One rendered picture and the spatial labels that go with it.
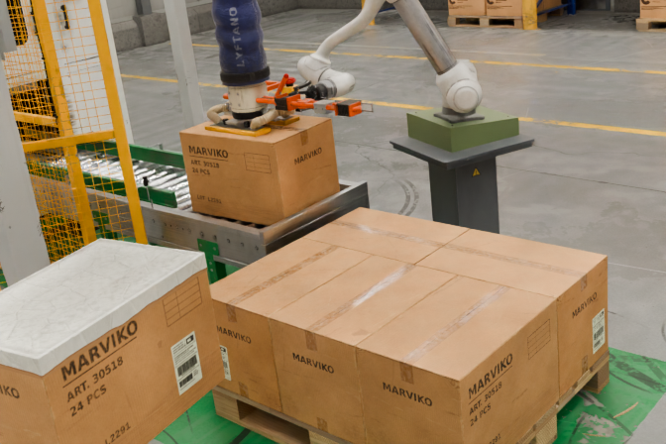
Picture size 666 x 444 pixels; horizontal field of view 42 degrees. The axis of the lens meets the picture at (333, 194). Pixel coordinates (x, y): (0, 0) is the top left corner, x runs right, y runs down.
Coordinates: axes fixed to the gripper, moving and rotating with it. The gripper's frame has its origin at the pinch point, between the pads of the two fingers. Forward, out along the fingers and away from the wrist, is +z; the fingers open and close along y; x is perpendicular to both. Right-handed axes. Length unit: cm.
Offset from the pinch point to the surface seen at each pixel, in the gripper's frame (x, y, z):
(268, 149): -1.8, 16.2, 18.1
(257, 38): 15.3, -27.6, 0.4
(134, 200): 66, 42, 44
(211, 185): 37, 38, 20
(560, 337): -137, 69, 18
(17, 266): 60, 48, 109
